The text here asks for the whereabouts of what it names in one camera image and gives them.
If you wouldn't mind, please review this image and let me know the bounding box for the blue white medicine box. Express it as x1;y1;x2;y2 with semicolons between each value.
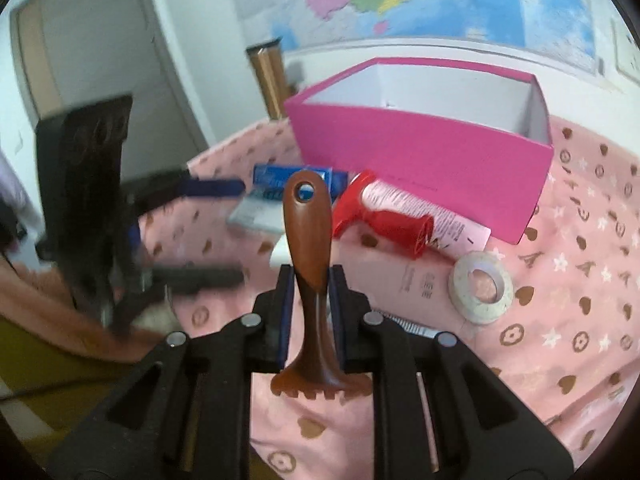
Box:
227;164;349;234

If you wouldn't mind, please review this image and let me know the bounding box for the white tape roll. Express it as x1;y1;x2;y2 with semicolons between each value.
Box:
448;252;514;325

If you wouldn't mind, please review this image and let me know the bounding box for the brown wooden comb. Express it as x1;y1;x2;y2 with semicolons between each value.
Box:
271;170;372;400

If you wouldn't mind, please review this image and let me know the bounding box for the white pink printed tube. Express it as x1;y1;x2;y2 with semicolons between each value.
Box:
361;180;491;260

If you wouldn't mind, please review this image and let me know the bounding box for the pink lotion tube white cap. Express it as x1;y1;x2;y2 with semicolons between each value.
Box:
331;242;464;337

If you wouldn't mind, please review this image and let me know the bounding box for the red plastic handle tool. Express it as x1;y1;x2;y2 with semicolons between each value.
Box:
332;171;434;259

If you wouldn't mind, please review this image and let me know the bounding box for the left hand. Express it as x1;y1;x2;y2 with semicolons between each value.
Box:
1;259;160;364

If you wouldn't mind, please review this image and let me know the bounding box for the pink patterned cloth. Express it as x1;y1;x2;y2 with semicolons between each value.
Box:
140;118;639;479

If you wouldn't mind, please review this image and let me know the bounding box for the gold thermos cup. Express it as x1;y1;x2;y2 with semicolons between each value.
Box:
246;38;290;120

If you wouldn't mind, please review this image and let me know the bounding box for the white door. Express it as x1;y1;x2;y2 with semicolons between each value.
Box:
9;0;206;178

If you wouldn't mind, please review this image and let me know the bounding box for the pink cardboard box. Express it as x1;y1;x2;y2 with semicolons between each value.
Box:
285;58;554;244

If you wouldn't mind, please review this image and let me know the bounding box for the colourful wall map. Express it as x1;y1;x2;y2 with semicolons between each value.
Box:
233;0;596;70

